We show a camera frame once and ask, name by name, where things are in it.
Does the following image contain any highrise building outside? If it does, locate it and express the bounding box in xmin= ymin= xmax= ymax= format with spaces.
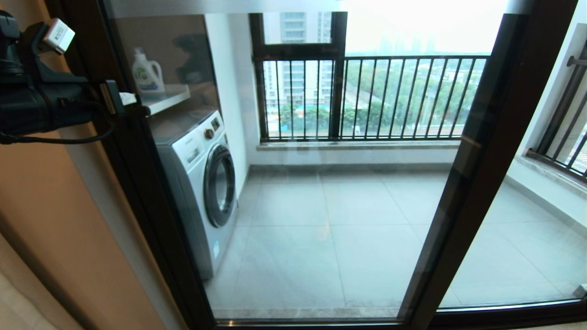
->
xmin=264 ymin=11 xmax=333 ymax=110

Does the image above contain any sliding glass door, dark frame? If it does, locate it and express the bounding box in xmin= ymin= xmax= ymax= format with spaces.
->
xmin=44 ymin=0 xmax=587 ymax=330

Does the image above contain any black side balcony railing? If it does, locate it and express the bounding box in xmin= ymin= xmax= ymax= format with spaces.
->
xmin=525 ymin=46 xmax=587 ymax=183

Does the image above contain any short stone window sill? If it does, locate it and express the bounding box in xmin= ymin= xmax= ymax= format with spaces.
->
xmin=514 ymin=154 xmax=587 ymax=200

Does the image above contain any white wall shelf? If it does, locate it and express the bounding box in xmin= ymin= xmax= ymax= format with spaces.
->
xmin=140 ymin=84 xmax=191 ymax=115

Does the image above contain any dark framed fixed glass door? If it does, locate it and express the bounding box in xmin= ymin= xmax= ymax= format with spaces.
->
xmin=438 ymin=0 xmax=587 ymax=317

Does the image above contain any white detergent bottle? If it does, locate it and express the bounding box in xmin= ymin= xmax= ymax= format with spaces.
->
xmin=132 ymin=47 xmax=166 ymax=94

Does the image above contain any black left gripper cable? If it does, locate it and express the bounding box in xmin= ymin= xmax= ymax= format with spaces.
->
xmin=0 ymin=99 xmax=115 ymax=145

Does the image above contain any long stone window sill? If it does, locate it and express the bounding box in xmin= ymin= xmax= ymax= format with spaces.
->
xmin=256 ymin=140 xmax=461 ymax=151

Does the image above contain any white front-load washing machine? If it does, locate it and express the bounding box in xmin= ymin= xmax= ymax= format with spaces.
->
xmin=154 ymin=109 xmax=239 ymax=280

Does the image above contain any black window frame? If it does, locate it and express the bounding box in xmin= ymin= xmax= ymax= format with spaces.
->
xmin=249 ymin=11 xmax=348 ymax=139

